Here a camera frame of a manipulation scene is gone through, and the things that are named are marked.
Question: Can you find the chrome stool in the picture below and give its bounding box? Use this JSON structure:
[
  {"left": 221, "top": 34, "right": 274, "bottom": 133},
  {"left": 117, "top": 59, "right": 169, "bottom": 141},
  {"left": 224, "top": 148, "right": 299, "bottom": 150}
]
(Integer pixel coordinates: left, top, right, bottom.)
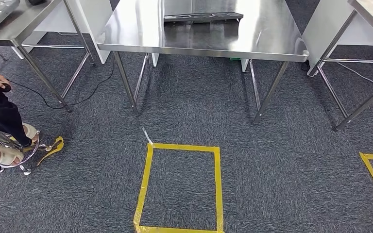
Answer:
[{"left": 0, "top": 126, "right": 53, "bottom": 177}]

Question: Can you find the thin black floor cable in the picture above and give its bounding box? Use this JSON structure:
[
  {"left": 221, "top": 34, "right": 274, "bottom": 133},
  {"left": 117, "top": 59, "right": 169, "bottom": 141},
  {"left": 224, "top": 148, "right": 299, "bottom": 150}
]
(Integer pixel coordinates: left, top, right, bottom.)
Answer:
[{"left": 8, "top": 61, "right": 116, "bottom": 110}]

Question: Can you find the white floor tape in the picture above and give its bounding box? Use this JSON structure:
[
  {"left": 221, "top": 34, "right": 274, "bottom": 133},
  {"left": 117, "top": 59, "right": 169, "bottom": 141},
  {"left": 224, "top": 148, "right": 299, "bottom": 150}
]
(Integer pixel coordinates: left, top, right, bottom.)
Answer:
[{"left": 142, "top": 127, "right": 154, "bottom": 145}]

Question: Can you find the steel workbench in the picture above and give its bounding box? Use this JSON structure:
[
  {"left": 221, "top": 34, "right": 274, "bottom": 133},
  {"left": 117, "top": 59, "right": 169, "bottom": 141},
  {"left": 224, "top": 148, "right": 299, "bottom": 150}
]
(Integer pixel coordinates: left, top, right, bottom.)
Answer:
[{"left": 96, "top": 0, "right": 310, "bottom": 125}]

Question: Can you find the grey floor cable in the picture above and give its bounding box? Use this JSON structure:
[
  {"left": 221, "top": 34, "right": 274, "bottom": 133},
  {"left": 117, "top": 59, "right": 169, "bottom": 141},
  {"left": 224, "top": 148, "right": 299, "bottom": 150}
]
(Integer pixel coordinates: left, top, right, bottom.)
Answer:
[{"left": 336, "top": 62, "right": 373, "bottom": 95}]

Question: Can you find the person's left hand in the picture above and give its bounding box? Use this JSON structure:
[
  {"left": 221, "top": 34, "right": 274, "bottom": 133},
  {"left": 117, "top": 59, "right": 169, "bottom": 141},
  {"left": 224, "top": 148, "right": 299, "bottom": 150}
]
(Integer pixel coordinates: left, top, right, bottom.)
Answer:
[{"left": 0, "top": 74, "right": 14, "bottom": 89}]

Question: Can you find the loose yellow tape scrap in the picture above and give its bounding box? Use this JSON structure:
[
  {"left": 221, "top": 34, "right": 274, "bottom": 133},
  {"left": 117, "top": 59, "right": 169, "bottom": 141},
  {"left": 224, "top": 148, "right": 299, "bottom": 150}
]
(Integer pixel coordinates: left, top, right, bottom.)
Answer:
[{"left": 36, "top": 136, "right": 65, "bottom": 167}]

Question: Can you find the black plastic plate part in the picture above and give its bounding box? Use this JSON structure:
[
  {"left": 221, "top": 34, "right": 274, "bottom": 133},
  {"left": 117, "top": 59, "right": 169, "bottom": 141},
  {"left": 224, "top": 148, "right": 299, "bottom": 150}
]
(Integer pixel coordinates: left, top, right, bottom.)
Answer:
[{"left": 163, "top": 12, "right": 244, "bottom": 23}]

